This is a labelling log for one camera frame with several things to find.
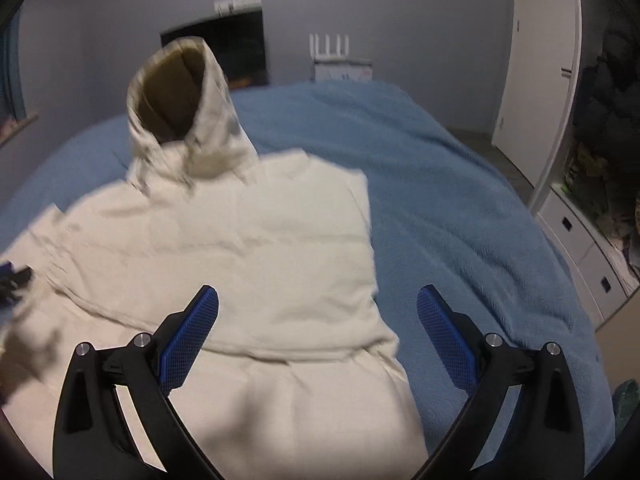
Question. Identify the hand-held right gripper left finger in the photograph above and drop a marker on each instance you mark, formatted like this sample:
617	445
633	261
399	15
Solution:
192	330

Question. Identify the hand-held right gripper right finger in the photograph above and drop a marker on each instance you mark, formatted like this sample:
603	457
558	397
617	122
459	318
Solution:
445	335

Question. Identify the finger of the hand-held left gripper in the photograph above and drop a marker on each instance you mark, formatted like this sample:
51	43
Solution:
17	278

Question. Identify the cream hooded jacket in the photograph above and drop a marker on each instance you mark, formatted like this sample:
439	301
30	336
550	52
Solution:
225	235

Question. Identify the pile of dark clothes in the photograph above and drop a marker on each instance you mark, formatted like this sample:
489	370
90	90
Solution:
607	125

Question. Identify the blue fleece blanket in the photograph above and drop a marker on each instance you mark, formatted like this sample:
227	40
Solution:
450	210

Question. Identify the white wardrobe drawer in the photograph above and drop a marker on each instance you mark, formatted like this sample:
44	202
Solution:
567	222
602	282

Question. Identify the teal cloth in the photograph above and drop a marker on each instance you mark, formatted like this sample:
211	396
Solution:
626	402

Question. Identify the blue curtain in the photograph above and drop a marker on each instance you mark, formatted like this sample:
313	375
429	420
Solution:
10	75

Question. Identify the white wardrobe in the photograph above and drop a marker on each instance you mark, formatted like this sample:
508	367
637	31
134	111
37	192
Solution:
540	60

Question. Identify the black television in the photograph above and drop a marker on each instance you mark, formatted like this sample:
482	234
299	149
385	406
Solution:
240	40

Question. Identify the white router with antennas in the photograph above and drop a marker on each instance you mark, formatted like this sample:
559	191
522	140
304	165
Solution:
330	49

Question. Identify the small white box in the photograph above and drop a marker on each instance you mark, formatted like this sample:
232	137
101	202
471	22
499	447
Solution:
237	3

